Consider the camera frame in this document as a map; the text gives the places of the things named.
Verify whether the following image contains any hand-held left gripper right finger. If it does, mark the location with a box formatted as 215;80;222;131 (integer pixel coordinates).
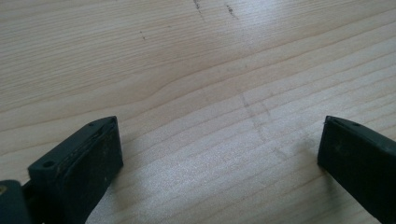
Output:
317;115;396;224

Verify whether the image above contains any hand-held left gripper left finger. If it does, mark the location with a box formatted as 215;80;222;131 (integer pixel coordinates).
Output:
22;116;124;224

